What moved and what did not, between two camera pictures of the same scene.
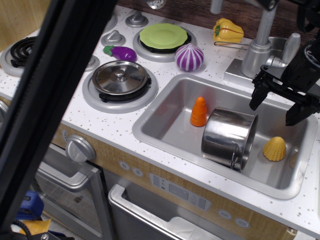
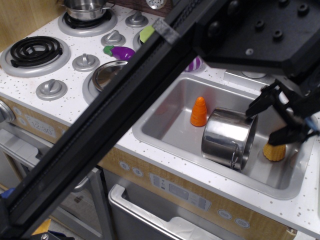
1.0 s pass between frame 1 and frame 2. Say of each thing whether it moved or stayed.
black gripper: moved
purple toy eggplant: stayed
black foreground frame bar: moved
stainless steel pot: stayed
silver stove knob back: stayed
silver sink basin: stayed
